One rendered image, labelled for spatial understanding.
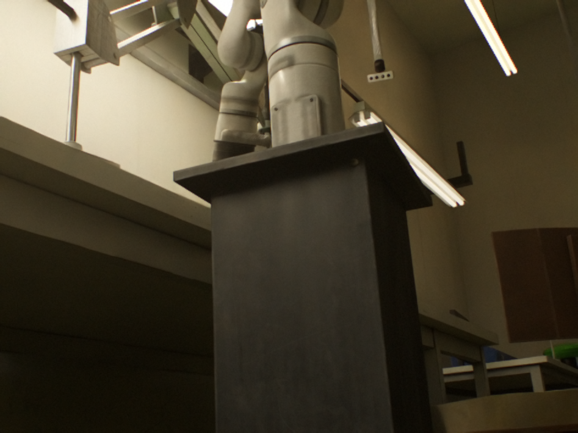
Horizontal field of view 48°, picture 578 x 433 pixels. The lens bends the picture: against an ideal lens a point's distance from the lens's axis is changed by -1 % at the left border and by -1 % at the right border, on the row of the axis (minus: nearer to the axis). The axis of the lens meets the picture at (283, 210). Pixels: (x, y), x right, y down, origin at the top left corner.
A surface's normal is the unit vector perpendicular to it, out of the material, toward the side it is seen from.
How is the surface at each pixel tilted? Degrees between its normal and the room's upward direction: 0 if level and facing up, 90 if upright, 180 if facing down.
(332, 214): 90
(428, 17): 180
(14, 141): 90
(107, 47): 90
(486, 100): 90
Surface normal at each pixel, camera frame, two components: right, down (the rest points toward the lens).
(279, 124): -0.40, -0.29
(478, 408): -0.97, -0.03
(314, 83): 0.22, -0.35
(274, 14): -0.86, -0.12
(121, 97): 0.85, -0.22
